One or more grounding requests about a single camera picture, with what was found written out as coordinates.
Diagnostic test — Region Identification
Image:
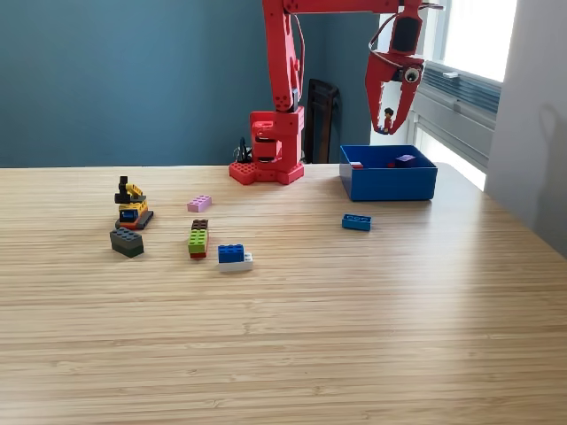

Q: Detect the dark grey brick stack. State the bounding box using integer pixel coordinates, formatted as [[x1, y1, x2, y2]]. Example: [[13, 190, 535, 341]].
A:
[[109, 227, 145, 259]]

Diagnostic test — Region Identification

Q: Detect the grey window vent grille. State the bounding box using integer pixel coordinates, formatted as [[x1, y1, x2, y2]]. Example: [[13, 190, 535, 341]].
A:
[[423, 60, 503, 117]]

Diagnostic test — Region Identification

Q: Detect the black chair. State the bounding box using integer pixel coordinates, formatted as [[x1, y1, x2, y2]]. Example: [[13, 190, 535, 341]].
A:
[[303, 78, 344, 164]]

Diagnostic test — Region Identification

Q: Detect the white window frame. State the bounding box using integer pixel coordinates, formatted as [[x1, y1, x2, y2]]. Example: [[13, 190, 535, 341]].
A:
[[406, 0, 518, 181]]

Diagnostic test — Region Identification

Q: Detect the green brown red brick stack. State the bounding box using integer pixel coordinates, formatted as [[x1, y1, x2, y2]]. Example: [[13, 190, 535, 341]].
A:
[[187, 218, 210, 259]]

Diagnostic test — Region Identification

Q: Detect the yellow toy digger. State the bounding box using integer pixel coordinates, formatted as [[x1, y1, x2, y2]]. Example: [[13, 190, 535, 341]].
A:
[[113, 175, 155, 230]]

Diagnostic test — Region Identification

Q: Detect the small blue brick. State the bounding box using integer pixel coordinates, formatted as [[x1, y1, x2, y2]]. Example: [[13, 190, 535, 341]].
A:
[[341, 213, 373, 232]]

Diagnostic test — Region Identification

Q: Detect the blue on white brick stack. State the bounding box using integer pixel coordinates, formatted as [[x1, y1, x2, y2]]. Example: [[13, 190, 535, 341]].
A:
[[217, 243, 255, 273]]

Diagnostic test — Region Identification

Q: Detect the blue plastic bin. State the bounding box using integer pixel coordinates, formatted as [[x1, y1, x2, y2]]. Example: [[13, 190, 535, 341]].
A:
[[339, 143, 439, 203]]

